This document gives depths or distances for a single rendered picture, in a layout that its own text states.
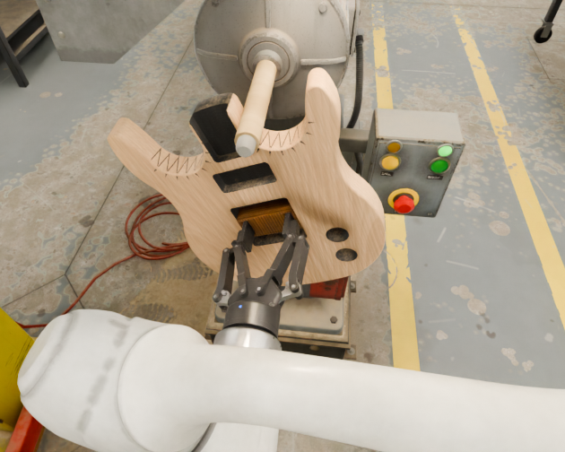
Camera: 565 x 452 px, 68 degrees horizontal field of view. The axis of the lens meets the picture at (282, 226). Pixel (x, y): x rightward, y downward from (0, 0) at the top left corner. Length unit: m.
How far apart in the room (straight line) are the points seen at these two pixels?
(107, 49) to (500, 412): 0.42
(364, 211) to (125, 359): 0.42
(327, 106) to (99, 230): 1.83
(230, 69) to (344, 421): 0.58
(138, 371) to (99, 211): 2.01
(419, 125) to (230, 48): 0.36
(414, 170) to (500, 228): 1.54
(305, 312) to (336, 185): 0.91
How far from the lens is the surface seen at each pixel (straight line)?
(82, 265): 2.14
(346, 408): 0.31
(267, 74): 0.65
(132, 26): 0.42
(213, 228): 0.72
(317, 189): 0.62
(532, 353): 1.99
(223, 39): 0.72
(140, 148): 0.65
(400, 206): 0.86
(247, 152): 0.52
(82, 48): 0.45
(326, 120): 0.55
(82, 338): 0.38
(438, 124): 0.84
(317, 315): 1.47
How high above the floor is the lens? 1.58
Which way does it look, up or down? 49 degrees down
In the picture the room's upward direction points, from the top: straight up
